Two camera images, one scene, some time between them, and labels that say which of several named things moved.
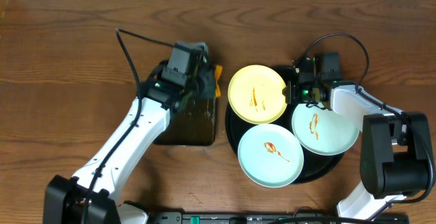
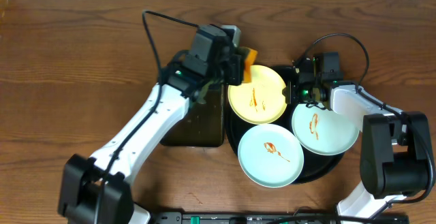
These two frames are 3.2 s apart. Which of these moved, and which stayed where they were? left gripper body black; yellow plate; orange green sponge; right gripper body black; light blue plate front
Moved: orange green sponge; left gripper body black
Stayed: yellow plate; light blue plate front; right gripper body black
